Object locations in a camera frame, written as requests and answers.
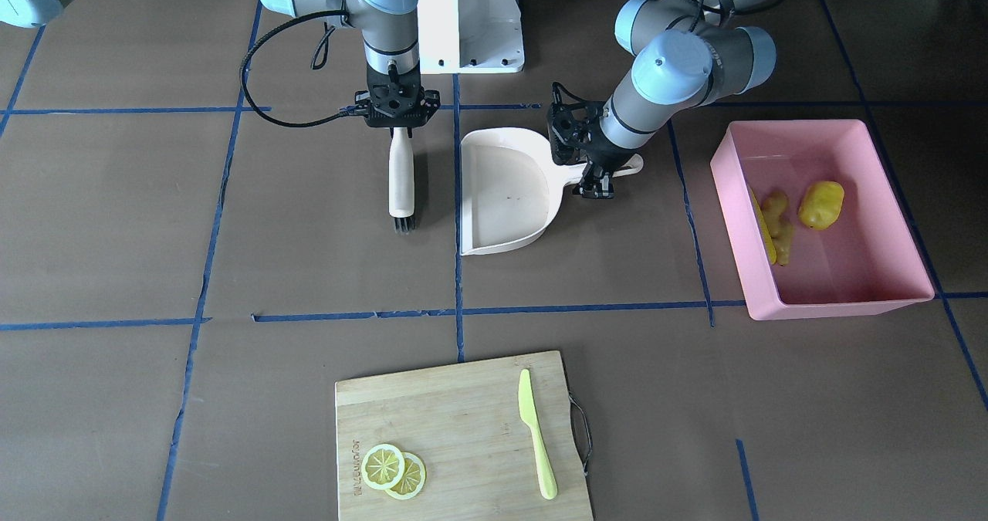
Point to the wooden cutting board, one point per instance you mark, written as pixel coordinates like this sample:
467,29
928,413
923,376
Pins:
463,422

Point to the pink plastic bin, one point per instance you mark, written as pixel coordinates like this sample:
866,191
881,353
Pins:
866,263

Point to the yellow toy corn cob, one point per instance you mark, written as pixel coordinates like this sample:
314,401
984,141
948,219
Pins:
767,240

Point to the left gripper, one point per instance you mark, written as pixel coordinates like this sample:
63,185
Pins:
601,155

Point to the wooden handle black brush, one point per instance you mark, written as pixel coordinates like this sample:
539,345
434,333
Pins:
401,180

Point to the pink dustpan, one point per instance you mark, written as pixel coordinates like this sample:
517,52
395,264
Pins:
511,189

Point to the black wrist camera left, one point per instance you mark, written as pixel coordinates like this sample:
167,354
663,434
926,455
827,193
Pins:
572,124

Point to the white pillar mount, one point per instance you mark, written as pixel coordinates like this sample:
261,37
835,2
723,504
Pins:
470,37

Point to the yellow-green plastic knife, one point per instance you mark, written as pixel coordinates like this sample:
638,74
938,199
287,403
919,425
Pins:
545,477

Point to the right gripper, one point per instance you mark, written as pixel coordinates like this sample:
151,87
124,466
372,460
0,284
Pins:
425,105

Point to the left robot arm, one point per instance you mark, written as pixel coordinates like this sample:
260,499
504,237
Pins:
684,56

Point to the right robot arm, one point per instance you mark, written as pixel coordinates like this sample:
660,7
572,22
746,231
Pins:
388,28

